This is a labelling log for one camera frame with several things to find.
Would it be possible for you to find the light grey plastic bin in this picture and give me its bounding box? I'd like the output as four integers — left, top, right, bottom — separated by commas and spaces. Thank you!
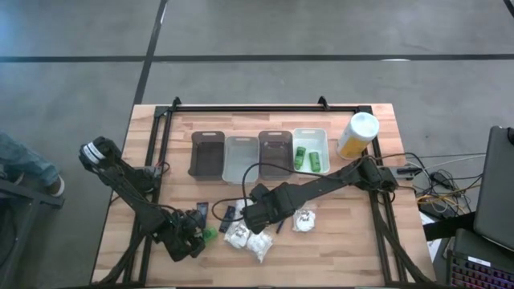
221, 135, 261, 186

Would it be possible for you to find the white cable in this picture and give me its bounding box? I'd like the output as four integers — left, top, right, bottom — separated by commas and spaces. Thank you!
403, 153, 489, 172

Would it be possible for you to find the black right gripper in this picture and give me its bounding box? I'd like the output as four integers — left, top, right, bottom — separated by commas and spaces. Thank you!
242, 182, 300, 236

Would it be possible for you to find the person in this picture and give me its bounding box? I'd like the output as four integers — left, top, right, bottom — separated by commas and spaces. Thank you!
0, 131, 66, 198

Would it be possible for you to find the grey laptop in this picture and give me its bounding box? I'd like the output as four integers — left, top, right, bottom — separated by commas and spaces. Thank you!
472, 124, 514, 253

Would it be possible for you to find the dark grey plastic bin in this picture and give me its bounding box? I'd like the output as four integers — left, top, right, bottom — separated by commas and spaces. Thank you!
258, 129, 295, 181
187, 130, 226, 181

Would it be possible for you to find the white plastic bin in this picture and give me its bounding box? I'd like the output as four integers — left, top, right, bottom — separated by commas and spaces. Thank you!
292, 127, 331, 175

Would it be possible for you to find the white yellow wipes canister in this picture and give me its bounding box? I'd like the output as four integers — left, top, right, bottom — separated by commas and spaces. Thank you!
335, 112, 381, 161

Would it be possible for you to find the backlit keyboard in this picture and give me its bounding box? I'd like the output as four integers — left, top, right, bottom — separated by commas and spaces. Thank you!
446, 249, 514, 289

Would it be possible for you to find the black power adapter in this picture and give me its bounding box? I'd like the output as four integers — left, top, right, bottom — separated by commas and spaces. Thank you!
428, 170, 454, 190

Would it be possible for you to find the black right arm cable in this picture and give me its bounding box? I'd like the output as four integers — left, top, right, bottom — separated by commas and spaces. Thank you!
211, 152, 386, 224

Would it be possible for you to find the black strap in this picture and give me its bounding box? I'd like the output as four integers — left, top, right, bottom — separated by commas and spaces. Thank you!
422, 211, 477, 242

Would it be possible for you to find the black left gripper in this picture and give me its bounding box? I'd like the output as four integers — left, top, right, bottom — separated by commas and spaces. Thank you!
158, 208, 212, 263

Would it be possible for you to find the white paper sheet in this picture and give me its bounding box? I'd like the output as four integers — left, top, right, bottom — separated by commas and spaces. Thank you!
419, 212, 441, 262

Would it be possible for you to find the yellow cable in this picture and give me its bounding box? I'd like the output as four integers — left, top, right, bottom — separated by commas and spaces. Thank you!
415, 191, 461, 212

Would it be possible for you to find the plastic bag labelled Pad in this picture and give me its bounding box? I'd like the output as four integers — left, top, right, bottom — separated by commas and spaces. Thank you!
292, 203, 317, 234

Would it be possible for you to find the black aluminium table frame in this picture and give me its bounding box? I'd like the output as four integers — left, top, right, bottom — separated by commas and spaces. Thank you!
91, 95, 439, 289

